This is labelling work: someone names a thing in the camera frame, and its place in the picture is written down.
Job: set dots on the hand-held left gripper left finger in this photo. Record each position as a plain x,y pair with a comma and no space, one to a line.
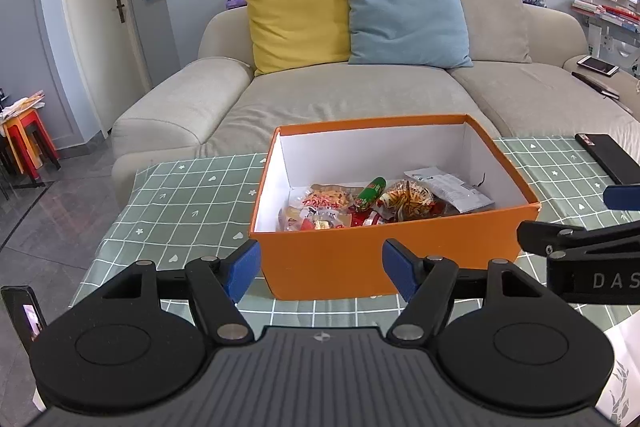
242,269

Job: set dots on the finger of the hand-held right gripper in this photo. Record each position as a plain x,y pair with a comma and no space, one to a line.
622,197
550,237

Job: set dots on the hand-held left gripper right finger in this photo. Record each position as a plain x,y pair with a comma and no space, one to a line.
400,269

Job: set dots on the long red packet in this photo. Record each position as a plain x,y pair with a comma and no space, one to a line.
367,219

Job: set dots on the crispy noodle snack packet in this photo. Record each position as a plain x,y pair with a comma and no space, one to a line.
405,202

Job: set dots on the orange cardboard box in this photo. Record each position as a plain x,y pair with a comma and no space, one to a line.
325,267

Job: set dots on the clear red pastry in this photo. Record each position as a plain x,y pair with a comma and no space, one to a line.
305,219

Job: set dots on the green sausage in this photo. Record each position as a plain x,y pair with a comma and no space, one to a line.
371,193

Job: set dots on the clear packet of white balls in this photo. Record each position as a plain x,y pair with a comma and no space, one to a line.
465,199

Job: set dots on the peanut snack packet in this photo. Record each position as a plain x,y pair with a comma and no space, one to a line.
330,197

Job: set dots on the white folded papers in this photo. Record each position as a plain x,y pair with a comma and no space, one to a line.
625,357

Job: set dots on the green checked tablecloth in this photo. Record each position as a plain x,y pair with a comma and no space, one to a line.
175,217

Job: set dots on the black remote control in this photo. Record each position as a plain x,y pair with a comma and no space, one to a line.
595,84

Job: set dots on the white-edged smartphone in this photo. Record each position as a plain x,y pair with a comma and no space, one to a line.
597,65

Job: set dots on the beige sofa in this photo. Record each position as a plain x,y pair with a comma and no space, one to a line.
210,107

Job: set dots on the upright black smartphone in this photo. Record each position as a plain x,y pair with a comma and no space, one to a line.
27,317

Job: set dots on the beige pillow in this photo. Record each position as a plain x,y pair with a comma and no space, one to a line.
495,17

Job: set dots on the red plastic stool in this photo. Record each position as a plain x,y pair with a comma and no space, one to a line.
37,127

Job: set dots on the blue pillow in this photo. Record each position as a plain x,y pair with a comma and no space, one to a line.
405,12

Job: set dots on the yellow pillow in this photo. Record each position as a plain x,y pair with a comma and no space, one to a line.
295,17

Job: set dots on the small purple object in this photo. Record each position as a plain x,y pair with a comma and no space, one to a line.
236,1

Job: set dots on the pile of papers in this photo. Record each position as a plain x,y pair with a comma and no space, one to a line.
20,107

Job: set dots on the white door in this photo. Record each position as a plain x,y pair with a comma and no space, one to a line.
95,32

